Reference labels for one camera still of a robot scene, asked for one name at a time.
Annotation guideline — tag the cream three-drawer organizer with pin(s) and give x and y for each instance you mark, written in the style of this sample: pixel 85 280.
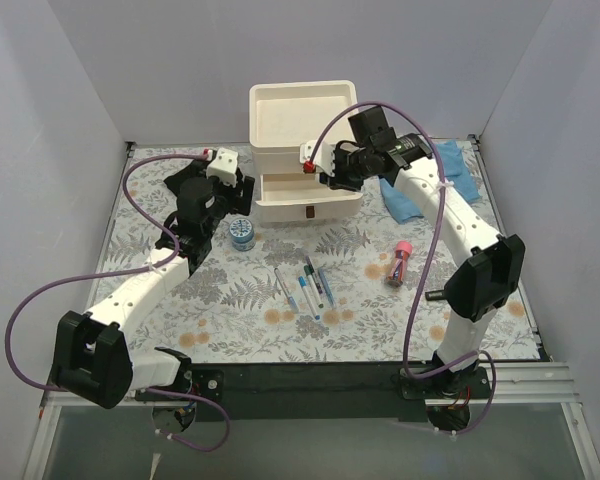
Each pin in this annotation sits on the cream three-drawer organizer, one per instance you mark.
pixel 285 120

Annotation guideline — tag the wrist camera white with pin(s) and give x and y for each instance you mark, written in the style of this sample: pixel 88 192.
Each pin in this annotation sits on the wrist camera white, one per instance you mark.
pixel 223 164
pixel 317 158

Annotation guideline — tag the purple clear pen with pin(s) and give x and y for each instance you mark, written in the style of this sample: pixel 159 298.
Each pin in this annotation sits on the purple clear pen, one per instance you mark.
pixel 314 274

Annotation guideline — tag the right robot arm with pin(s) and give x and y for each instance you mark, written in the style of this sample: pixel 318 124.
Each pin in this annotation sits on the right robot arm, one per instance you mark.
pixel 359 144

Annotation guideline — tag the black folded cloth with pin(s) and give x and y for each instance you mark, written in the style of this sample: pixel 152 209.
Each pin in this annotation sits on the black folded cloth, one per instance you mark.
pixel 180 180

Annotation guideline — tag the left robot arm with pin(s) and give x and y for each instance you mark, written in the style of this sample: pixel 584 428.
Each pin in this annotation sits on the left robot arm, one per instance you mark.
pixel 91 356

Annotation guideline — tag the black orange highlighter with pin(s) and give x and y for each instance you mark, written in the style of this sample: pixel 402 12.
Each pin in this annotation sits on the black orange highlighter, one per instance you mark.
pixel 437 295

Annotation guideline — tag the floral patterned table mat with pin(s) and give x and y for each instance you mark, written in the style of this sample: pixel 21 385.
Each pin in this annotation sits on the floral patterned table mat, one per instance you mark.
pixel 233 309

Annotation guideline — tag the white marker blue cap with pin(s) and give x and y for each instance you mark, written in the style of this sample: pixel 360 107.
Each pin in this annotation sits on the white marker blue cap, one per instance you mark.
pixel 308 296

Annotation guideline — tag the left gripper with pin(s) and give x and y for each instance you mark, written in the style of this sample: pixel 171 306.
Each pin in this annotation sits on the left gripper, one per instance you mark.
pixel 245 190

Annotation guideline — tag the blue round tin jar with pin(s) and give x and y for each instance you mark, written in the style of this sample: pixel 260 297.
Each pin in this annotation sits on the blue round tin jar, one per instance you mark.
pixel 242 234

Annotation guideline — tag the blue folded cloth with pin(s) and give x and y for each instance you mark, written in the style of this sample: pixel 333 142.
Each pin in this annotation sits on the blue folded cloth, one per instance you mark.
pixel 403 209

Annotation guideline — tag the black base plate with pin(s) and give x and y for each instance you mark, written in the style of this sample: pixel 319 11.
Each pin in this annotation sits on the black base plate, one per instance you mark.
pixel 359 390

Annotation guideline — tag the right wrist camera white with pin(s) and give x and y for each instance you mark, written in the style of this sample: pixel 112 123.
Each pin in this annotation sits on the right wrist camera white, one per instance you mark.
pixel 317 158

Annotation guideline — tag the aluminium rail frame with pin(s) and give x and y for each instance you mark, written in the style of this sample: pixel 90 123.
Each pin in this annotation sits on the aluminium rail frame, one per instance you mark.
pixel 535 430

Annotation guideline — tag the pink-capped tube of pencils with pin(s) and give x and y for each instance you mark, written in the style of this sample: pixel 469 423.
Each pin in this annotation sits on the pink-capped tube of pencils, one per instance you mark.
pixel 395 273

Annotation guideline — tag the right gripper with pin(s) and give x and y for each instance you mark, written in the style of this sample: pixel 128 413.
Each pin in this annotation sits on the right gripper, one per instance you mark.
pixel 337 178

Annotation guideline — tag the white marker green cap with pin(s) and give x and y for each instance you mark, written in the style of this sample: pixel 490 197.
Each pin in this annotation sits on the white marker green cap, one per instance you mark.
pixel 313 286

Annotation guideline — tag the light blue pen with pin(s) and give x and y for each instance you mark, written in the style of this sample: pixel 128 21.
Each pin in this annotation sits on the light blue pen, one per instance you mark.
pixel 327 288

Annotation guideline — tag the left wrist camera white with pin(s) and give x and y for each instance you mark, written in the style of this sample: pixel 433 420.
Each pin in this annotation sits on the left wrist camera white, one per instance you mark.
pixel 223 164

